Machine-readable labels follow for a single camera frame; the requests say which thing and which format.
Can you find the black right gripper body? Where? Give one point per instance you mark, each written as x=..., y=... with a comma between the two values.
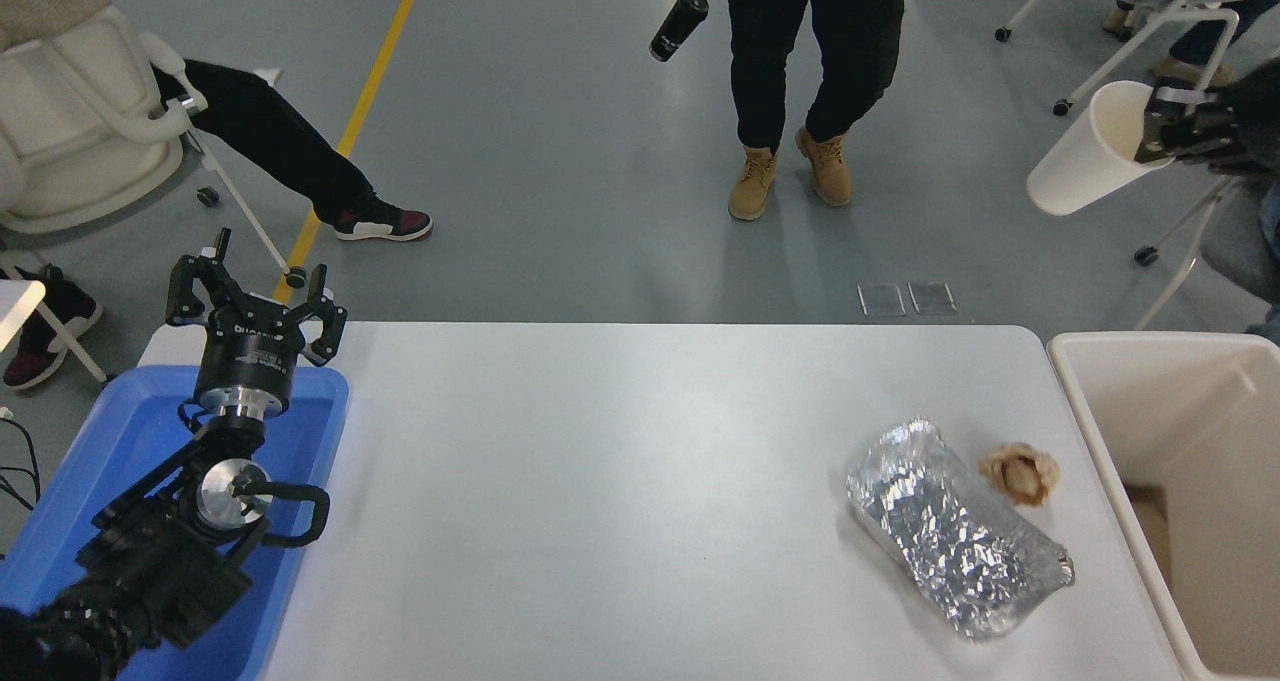
x=1255, y=121

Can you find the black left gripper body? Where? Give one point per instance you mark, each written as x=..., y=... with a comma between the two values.
x=250, y=351

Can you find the white paper cup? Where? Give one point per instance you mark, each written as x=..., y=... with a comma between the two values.
x=1085, y=166

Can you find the black drink bottle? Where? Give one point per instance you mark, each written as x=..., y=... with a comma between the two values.
x=678, y=26

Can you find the white chair with castors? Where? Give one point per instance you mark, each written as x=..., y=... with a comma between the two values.
x=1130, y=46

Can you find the seated person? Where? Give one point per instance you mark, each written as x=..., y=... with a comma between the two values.
x=1210, y=31
x=1272, y=221
x=270, y=141

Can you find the blue plastic tray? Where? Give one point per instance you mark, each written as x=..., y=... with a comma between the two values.
x=120, y=431

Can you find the white office chair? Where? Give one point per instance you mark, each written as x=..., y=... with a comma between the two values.
x=80, y=131

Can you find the large pale bin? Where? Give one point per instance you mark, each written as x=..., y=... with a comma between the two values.
x=1150, y=401

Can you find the metal floor plate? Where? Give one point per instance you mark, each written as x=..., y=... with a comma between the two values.
x=882, y=300
x=932, y=298

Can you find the crumpled tan paper ball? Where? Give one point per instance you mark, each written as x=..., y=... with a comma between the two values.
x=1020, y=473

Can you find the brown cardboard piece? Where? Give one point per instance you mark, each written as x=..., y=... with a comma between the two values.
x=1150, y=531

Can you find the standing person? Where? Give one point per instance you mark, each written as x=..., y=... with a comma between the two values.
x=770, y=51

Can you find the crumpled foil tray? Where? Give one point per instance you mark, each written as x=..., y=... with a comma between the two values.
x=950, y=536

